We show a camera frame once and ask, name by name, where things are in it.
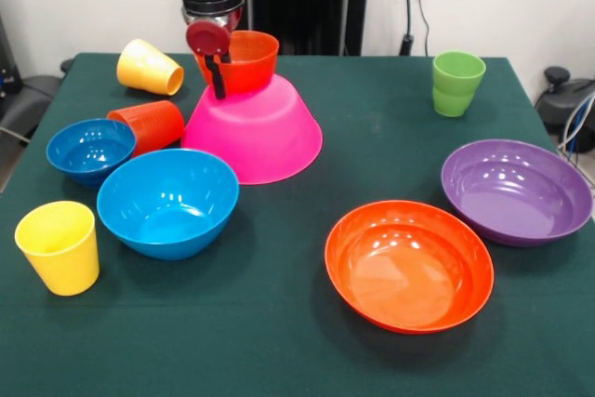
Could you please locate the light blue plastic bowl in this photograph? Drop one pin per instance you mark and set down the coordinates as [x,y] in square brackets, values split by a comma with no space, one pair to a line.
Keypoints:
[167,211]

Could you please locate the purple plastic bowl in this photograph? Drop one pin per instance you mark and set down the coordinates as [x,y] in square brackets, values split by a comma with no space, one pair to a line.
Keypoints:
[516,192]

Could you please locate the green plastic cup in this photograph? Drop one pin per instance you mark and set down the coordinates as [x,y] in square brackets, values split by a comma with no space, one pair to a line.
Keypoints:
[458,90]

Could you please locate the pink plastic bowl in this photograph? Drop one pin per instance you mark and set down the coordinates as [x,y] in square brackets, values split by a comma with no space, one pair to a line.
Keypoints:
[260,136]

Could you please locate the lemon yellow plastic cup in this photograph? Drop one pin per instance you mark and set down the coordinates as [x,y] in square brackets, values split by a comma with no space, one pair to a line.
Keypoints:
[60,257]

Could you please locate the small orange bowl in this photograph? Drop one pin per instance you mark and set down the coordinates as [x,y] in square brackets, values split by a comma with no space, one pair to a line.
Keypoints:
[251,71]

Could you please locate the red-orange plastic cup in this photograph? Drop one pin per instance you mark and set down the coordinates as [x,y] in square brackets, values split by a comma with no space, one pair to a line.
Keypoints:
[153,125]

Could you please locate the golden yellow plastic cup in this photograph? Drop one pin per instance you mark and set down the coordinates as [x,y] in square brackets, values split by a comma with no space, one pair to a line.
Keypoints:
[144,67]

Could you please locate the large shallow orange bowl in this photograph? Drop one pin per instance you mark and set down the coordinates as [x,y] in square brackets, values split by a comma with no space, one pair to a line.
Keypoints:
[409,271]

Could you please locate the dark green tablecloth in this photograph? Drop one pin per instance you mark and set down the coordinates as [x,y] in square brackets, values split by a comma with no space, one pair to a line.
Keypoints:
[325,346]

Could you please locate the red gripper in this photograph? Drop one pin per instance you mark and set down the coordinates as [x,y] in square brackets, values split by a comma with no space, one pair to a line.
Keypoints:
[208,38]

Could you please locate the small dark blue bowl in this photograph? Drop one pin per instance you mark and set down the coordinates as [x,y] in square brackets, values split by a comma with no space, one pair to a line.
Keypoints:
[90,153]

